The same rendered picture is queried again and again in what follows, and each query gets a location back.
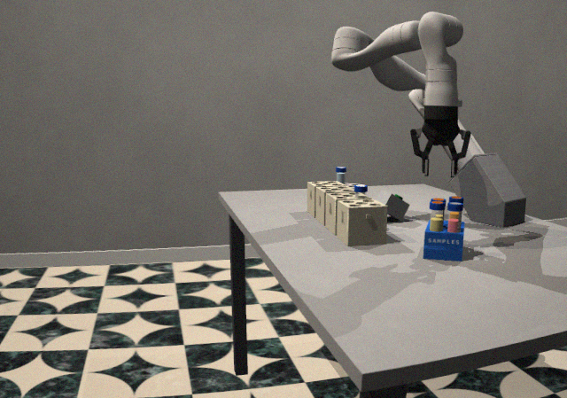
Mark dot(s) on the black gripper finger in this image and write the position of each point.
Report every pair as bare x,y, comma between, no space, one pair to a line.
465,135
415,134

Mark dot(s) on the blue sample tube rack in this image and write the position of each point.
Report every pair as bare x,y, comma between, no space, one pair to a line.
443,245

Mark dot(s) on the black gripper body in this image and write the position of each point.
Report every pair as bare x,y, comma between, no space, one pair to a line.
441,118

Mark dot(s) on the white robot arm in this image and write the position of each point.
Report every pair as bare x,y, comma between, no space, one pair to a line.
434,32

